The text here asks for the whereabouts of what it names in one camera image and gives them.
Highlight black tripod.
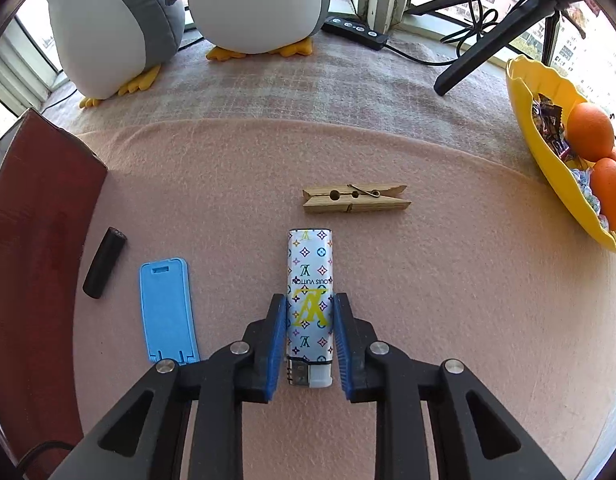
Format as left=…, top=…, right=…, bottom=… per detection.
left=408, top=0, right=589, bottom=97

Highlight black tripod cable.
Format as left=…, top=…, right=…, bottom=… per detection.
left=440, top=0, right=554, bottom=45

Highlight yellow bowl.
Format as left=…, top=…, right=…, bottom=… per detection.
left=505, top=55, right=616, bottom=257

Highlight thin black cable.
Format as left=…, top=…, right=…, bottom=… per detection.
left=15, top=440, right=78, bottom=480

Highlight patterned silver lighter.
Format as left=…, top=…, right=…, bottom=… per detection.
left=285, top=228, right=335, bottom=388

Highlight blue phone stand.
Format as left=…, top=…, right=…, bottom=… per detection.
left=139, top=257, right=201, bottom=365

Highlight black control box cable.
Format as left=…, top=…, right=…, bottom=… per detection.
left=385, top=42, right=459, bottom=67

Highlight black cylinder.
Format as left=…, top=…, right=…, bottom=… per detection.
left=82, top=226, right=127, bottom=300

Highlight black power strip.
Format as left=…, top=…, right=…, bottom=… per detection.
left=321, top=15, right=390, bottom=52

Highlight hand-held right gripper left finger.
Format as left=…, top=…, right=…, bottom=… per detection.
left=48, top=292, right=289, bottom=480

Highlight pile of wrapped candies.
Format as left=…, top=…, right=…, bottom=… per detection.
left=530, top=92, right=613, bottom=233

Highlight large penguin plush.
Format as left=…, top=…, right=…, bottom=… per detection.
left=42, top=0, right=186, bottom=109

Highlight wooden clothespin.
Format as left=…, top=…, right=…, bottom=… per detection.
left=302, top=183, right=413, bottom=215

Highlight small penguin plush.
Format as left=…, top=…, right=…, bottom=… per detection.
left=179, top=0, right=333, bottom=62

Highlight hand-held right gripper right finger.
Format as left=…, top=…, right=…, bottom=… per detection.
left=334, top=291, right=569, bottom=480

